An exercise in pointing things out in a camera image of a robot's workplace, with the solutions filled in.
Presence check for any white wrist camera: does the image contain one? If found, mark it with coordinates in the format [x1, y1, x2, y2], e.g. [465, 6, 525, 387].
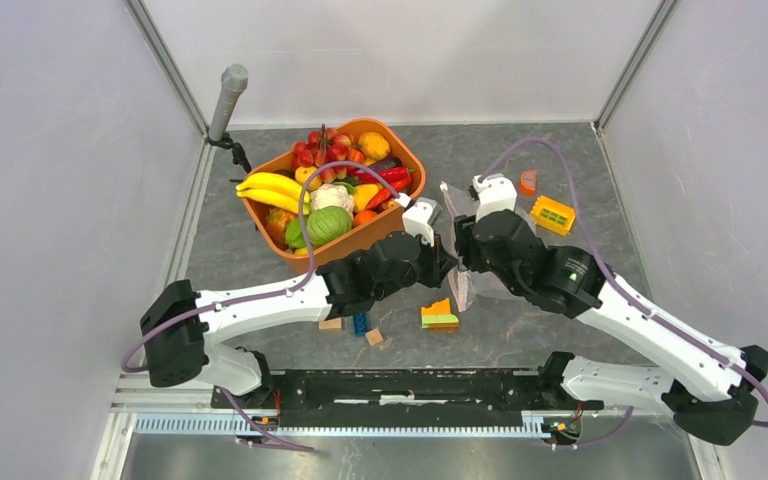
[472, 174, 517, 221]
[402, 197, 440, 247]

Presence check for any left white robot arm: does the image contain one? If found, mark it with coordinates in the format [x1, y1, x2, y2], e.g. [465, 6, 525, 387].
[139, 232, 458, 408]

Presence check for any orange plastic tub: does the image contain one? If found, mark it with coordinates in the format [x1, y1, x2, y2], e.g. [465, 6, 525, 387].
[242, 118, 426, 274]

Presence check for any yellow toy banana bunch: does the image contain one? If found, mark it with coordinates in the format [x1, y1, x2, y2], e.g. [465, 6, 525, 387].
[236, 172, 311, 215]

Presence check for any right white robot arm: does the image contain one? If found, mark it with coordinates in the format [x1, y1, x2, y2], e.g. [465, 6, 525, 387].
[454, 210, 768, 446]

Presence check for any clear zip top bag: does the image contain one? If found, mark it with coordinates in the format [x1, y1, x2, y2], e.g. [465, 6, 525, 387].
[440, 181, 520, 312]

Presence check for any yellow toy bell pepper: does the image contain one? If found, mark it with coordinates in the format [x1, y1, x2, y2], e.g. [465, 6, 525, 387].
[353, 183, 381, 213]

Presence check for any red lychee bunch toy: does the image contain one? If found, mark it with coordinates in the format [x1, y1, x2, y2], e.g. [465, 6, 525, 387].
[290, 124, 355, 190]

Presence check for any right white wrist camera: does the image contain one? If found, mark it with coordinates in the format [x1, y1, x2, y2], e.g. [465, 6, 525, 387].
[472, 174, 517, 221]

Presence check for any tan wooden block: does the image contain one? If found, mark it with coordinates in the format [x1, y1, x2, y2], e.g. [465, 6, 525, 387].
[318, 318, 343, 332]

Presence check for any white toy cauliflower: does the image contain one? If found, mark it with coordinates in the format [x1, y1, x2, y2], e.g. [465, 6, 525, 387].
[310, 184, 355, 215]

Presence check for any orange toy carrot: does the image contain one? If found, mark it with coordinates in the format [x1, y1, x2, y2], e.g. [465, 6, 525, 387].
[366, 188, 394, 210]

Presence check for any green toy cabbage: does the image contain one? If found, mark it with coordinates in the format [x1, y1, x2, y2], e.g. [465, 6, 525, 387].
[306, 206, 353, 248]

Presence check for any orange semicircle toy block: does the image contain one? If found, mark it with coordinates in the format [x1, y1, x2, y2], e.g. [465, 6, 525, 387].
[518, 169, 537, 197]

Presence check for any red toy chili pepper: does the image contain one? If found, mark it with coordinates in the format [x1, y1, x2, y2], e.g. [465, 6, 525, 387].
[348, 167, 412, 185]

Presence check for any orange green layered toy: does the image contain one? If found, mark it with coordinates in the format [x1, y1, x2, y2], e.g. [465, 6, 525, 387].
[420, 298, 460, 331]

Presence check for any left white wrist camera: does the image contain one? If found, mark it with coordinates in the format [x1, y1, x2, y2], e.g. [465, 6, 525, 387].
[402, 197, 440, 247]

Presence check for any blue toy brick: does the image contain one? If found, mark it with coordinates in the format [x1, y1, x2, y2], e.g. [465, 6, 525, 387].
[352, 312, 371, 337]

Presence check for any grey microphone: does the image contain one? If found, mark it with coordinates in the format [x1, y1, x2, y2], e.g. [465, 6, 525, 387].
[208, 63, 249, 142]

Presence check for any yellow toy waffle block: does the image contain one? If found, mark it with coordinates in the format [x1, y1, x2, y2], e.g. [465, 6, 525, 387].
[530, 195, 576, 236]

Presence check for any small tan wooden cube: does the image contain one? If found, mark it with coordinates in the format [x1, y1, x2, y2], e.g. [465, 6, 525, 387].
[365, 329, 384, 347]

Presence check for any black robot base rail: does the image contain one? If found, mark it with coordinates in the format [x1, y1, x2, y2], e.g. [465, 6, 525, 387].
[237, 368, 604, 427]

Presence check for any green toy starfruit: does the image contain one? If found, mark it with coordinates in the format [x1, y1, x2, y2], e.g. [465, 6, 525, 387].
[284, 218, 305, 250]

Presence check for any purple toy eggplant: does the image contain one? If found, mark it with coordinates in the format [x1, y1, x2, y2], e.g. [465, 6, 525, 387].
[370, 157, 402, 172]

